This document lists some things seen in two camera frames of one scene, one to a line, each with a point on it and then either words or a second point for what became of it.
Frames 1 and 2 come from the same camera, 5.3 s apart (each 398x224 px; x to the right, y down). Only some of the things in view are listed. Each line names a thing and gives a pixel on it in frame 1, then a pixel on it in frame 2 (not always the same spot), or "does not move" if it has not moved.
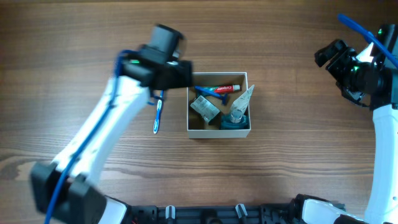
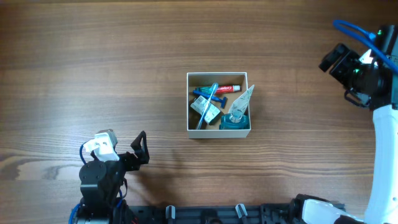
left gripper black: x=173 y=75 -> x=132 y=158
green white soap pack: x=204 y=108 does not move
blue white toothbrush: x=155 y=127 -> x=214 y=88
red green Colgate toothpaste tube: x=223 y=88 does not move
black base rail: x=208 y=214 does not move
